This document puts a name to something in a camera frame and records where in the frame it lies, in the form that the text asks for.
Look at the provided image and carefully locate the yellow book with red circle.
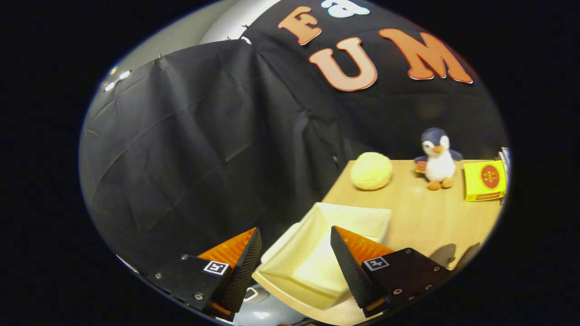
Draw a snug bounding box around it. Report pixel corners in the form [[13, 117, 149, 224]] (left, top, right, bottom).
[[463, 160, 507, 202]]

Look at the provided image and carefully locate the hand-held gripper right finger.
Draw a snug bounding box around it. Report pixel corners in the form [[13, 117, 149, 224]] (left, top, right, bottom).
[[330, 225, 454, 319]]

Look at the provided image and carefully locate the yellow round plush ball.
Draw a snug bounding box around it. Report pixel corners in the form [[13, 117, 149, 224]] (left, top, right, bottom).
[[350, 152, 394, 191]]

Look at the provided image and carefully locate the row of small cloth clips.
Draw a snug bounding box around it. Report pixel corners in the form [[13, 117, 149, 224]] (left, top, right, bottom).
[[156, 23, 252, 60]]

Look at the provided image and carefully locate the penguin plush toy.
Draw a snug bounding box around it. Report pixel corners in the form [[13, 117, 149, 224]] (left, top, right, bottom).
[[414, 127, 464, 191]]

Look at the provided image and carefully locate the floral cover white book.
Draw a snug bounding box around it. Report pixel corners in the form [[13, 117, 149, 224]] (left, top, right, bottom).
[[498, 147, 512, 204]]

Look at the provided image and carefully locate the cream fabric storage box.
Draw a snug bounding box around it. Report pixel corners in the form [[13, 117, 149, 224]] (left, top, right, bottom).
[[251, 202, 392, 311]]

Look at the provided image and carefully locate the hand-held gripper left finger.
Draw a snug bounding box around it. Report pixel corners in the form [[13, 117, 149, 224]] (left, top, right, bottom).
[[146, 227, 263, 322]]

